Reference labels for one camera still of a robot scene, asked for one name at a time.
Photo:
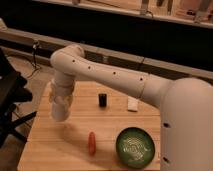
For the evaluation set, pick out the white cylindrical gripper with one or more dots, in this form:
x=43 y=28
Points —
x=60 y=98

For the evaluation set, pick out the black ceramic cup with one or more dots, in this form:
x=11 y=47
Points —
x=102 y=100

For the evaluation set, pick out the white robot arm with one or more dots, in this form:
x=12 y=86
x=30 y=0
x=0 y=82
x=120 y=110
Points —
x=185 y=105

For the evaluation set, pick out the white eraser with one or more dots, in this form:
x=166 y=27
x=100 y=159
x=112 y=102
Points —
x=132 y=104

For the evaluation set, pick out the black chair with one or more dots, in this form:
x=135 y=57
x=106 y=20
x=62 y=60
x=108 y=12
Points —
x=12 y=90

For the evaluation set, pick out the red carrot toy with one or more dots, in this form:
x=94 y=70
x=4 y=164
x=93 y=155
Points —
x=91 y=144

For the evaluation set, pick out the wooden table board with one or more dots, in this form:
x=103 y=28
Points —
x=63 y=146

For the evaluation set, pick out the green glass plate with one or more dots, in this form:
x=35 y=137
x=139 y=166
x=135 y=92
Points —
x=135 y=148

